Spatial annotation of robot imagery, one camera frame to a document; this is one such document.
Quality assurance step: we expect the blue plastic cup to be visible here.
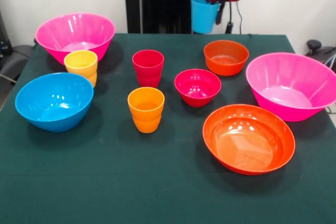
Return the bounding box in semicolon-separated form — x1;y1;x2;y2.
190;0;221;35

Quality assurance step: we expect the small orange plastic bowl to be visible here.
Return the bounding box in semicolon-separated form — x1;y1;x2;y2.
204;39;250;77

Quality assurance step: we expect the small crimson plastic bowl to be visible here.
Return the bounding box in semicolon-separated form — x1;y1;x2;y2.
174;68;222;108

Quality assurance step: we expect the crimson plastic cup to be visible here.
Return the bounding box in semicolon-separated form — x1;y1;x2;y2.
132;49;165;89

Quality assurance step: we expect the office chair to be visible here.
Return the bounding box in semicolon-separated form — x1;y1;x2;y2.
0;44;35;84
306;39;336;57

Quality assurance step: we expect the large pink plastic bowl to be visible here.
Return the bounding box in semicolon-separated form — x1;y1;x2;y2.
245;52;336;123
35;12;117;66

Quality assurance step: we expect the orange plastic cup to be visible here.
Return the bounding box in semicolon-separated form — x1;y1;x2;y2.
127;87;165;134

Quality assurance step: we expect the large shallow orange bowl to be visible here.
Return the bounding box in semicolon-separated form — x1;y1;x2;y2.
202;104;296;176

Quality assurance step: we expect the yellow plastic cup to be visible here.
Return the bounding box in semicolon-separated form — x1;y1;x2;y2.
64;49;99;88

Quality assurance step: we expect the blue plastic bowl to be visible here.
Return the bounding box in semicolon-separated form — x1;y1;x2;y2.
15;72;95;133

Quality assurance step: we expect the dark green tablecloth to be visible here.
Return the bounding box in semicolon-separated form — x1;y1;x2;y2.
0;33;336;224

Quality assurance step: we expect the black hanging cable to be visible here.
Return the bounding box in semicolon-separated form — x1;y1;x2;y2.
225;0;235;35

